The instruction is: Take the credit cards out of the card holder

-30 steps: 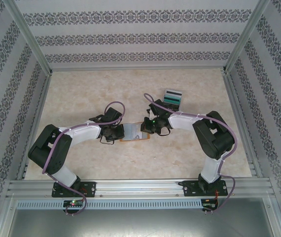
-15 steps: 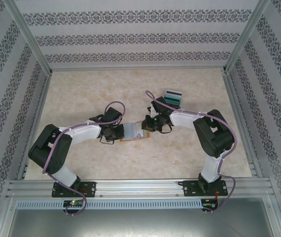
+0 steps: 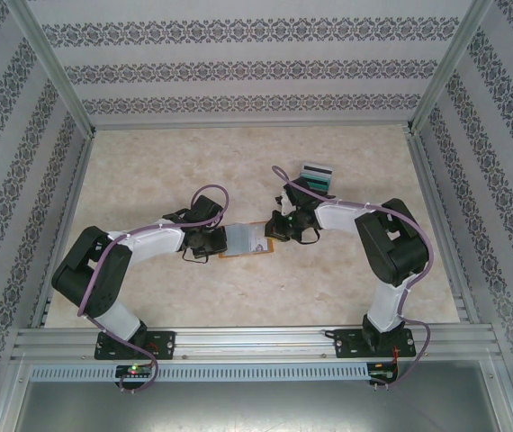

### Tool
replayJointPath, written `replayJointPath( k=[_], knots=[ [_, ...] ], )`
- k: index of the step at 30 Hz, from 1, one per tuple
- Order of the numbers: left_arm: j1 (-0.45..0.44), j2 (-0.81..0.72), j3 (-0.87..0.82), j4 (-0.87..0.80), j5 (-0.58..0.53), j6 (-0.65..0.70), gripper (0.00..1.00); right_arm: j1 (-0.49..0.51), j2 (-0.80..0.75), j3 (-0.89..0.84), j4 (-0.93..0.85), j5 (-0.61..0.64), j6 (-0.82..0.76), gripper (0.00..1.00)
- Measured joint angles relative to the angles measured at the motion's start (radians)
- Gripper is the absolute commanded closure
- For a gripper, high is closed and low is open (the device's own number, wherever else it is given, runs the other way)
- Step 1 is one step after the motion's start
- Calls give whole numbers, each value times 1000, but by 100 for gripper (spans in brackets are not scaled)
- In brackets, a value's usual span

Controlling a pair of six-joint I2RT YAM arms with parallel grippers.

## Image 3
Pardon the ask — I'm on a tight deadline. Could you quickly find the right controller circuit board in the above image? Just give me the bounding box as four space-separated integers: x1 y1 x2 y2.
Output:
370 367 401 383

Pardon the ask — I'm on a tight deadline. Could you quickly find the aluminium frame post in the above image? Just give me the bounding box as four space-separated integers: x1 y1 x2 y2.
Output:
4 0 96 136
406 0 497 135

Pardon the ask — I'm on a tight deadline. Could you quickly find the slotted grey cable duct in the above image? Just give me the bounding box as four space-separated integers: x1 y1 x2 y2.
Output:
29 362 371 383

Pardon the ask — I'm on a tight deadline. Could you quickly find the left aluminium frame post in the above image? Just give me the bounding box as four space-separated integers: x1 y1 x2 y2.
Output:
4 0 96 136

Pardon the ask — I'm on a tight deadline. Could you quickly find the right aluminium frame post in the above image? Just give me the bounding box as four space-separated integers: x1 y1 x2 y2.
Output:
406 0 497 135

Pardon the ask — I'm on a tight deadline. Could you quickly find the right aluminium side rail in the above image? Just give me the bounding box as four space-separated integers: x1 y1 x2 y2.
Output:
408 133 482 324

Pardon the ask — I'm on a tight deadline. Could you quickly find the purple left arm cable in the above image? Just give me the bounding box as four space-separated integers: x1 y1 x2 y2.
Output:
78 183 233 392

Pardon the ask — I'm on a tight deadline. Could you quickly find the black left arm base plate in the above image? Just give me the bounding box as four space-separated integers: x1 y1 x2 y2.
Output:
94 330 177 362

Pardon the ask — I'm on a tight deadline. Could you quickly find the teal magnetic stripe card stack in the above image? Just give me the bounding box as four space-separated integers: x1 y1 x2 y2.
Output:
301 173 334 191

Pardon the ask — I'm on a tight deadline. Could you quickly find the left aluminium side rail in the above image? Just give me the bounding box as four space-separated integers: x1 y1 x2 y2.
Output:
29 134 95 329

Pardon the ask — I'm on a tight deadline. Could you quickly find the thin black left camera cable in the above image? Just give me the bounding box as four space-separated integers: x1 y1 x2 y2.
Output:
180 247 211 263

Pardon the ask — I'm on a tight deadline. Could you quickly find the aluminium side rail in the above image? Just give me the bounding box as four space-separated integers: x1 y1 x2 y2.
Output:
29 134 95 329
408 133 482 324

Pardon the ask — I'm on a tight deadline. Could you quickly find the controller circuit board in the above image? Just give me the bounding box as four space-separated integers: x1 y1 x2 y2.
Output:
370 367 401 383
115 364 157 379

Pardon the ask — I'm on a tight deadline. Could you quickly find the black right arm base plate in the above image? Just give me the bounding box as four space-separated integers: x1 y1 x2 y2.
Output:
333 328 419 360

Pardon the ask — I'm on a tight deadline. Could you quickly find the orange card holder wallet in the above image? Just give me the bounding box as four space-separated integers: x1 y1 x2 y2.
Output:
218 220 276 261

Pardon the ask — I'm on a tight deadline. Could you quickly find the left controller circuit board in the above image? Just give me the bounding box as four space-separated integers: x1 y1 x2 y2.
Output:
115 364 157 379

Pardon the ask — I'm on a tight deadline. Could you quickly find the aluminium mounting rail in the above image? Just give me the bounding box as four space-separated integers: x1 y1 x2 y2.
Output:
11 327 503 361

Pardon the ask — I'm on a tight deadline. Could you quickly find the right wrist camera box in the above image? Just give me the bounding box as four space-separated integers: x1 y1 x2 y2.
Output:
276 189 301 217

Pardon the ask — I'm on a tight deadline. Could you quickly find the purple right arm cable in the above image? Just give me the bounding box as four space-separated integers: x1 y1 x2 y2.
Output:
270 165 437 392

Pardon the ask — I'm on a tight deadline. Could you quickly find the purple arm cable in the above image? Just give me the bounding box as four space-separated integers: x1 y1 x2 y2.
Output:
78 183 233 392
270 165 437 392

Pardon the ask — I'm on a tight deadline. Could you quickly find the thin black camera cable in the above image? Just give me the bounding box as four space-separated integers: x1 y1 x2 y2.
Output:
292 224 324 245
180 247 211 263

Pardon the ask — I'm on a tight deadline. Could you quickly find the thin black right camera cable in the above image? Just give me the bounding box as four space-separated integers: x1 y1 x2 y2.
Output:
292 224 324 245

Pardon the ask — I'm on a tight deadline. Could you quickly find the white printed card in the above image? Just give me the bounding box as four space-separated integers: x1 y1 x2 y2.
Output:
247 223 267 252

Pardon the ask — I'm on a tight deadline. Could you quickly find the grey sheet metal panel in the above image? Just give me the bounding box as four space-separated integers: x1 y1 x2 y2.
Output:
0 357 513 432

